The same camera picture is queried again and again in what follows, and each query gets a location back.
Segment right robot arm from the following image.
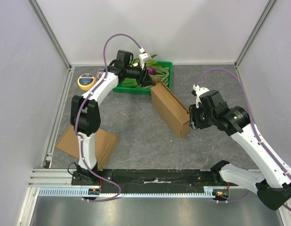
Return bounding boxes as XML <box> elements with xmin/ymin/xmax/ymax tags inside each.
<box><xmin>189</xmin><ymin>86</ymin><xmax>291</xmax><ymax>210</ymax></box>

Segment leafy green vegetable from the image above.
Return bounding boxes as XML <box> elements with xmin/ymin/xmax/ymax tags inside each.
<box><xmin>131</xmin><ymin>54</ymin><xmax>157</xmax><ymax>67</ymax></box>

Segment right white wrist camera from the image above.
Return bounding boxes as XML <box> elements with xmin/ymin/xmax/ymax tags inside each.
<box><xmin>192</xmin><ymin>84</ymin><xmax>209</xmax><ymax>108</ymax></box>

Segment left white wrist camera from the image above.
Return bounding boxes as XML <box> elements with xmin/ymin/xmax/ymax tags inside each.
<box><xmin>139</xmin><ymin>48</ymin><xmax>152</xmax><ymax>70</ymax></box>

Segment yellow tape roll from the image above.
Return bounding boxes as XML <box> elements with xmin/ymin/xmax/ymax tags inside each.
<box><xmin>77</xmin><ymin>73</ymin><xmax>96</xmax><ymax>91</ymax></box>

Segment green long beans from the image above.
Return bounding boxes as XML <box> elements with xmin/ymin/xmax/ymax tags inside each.
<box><xmin>150</xmin><ymin>66</ymin><xmax>170</xmax><ymax>85</ymax></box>

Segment purple onion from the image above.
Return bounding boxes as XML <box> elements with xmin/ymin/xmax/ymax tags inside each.
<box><xmin>148</xmin><ymin>67</ymin><xmax>157</xmax><ymax>75</ymax></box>

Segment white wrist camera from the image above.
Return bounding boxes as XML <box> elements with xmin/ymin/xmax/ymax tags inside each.
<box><xmin>192</xmin><ymin>84</ymin><xmax>209</xmax><ymax>108</ymax></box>
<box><xmin>139</xmin><ymin>48</ymin><xmax>152</xmax><ymax>70</ymax></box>

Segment red and blue drink can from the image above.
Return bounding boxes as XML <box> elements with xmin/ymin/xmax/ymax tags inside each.
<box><xmin>96</xmin><ymin>71</ymin><xmax>104</xmax><ymax>80</ymax></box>

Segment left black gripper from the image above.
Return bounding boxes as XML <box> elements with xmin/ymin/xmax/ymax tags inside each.
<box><xmin>125</xmin><ymin>62</ymin><xmax>156</xmax><ymax>88</ymax></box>

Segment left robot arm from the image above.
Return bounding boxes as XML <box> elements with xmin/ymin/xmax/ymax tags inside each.
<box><xmin>71</xmin><ymin>48</ymin><xmax>155</xmax><ymax>185</ymax></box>

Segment spare cardboard box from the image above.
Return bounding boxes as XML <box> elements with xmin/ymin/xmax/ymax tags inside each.
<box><xmin>150</xmin><ymin>78</ymin><xmax>190</xmax><ymax>138</ymax></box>

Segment bok choy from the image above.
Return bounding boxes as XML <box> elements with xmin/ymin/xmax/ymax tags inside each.
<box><xmin>122</xmin><ymin>78</ymin><xmax>140</xmax><ymax>88</ymax></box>

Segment green plastic tray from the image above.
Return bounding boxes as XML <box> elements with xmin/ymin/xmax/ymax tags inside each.
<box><xmin>113</xmin><ymin>61</ymin><xmax>173</xmax><ymax>95</ymax></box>

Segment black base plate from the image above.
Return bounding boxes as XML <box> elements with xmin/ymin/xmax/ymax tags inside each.
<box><xmin>71</xmin><ymin>168</ymin><xmax>240</xmax><ymax>190</ymax></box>

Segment slotted cable duct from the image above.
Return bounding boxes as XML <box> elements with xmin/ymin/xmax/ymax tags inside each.
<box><xmin>39</xmin><ymin>186</ymin><xmax>230</xmax><ymax>197</ymax></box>

